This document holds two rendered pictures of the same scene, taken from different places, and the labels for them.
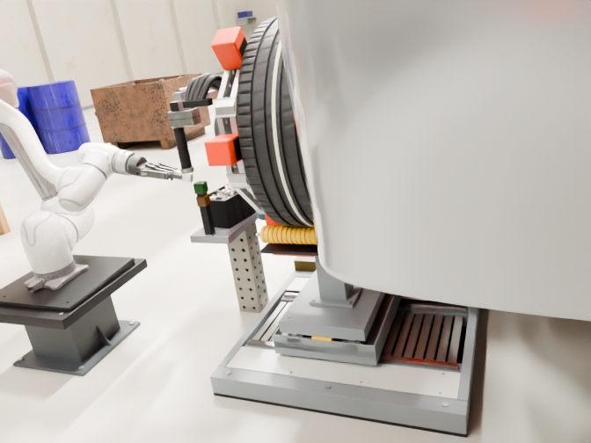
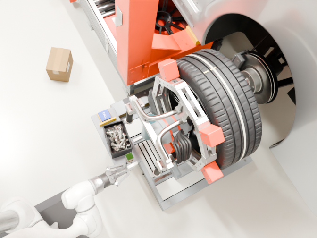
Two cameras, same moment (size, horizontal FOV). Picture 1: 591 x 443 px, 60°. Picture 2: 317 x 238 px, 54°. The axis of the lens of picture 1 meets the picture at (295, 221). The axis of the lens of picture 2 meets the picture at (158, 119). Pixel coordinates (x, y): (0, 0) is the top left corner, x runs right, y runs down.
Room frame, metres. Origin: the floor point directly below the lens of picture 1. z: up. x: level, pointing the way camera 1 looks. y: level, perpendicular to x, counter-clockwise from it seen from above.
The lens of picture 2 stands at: (1.56, 0.71, 2.43)
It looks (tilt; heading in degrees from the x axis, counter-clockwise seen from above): 68 degrees down; 292
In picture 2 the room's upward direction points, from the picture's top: 17 degrees clockwise
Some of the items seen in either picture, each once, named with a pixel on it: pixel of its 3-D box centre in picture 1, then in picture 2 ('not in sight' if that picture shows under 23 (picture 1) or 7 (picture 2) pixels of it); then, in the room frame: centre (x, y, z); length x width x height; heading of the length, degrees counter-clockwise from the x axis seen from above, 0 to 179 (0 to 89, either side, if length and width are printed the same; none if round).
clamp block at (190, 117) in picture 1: (184, 117); (165, 163); (1.62, 0.30, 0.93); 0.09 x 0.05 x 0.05; 66
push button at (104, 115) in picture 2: not in sight; (104, 115); (2.16, 0.18, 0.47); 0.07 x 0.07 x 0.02; 66
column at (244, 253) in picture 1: (247, 265); not in sight; (2.03, 0.24, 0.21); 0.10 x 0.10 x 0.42; 66
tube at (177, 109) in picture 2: not in sight; (156, 103); (1.84, 0.11, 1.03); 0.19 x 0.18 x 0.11; 66
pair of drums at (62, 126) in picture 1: (38, 119); not in sight; (7.32, 3.35, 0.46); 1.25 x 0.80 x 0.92; 67
